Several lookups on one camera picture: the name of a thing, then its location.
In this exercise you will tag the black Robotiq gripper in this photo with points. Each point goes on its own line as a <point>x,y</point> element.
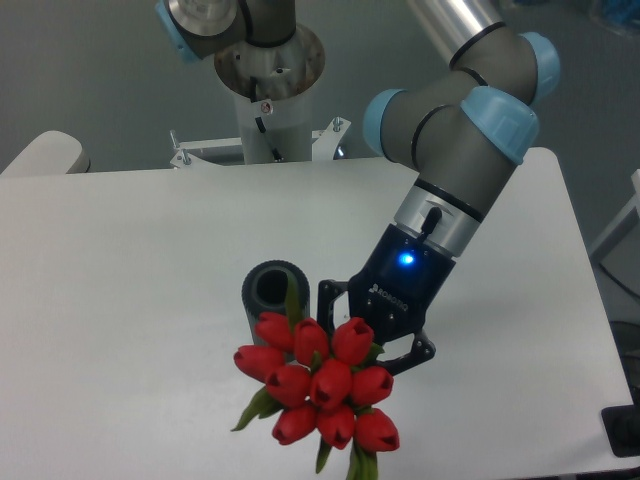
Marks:
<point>392,293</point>

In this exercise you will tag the red tulip bouquet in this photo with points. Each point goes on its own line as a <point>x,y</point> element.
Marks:
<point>318,382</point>

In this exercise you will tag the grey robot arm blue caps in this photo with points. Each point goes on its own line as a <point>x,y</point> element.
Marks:
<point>464,135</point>

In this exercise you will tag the dark grey ribbed vase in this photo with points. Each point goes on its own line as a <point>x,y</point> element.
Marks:
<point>265,288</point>

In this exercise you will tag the white furniture at right edge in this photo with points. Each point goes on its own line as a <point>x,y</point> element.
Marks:
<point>619,227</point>

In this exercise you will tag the black device at table edge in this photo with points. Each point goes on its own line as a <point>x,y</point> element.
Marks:
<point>622,428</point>

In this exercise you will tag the beige chair armrest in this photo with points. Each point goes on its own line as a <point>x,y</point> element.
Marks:
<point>50,153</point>

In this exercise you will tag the white pedestal base bracket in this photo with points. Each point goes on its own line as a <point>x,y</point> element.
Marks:
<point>326,145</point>

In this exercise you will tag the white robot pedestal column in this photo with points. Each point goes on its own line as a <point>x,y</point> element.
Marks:
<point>285,124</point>

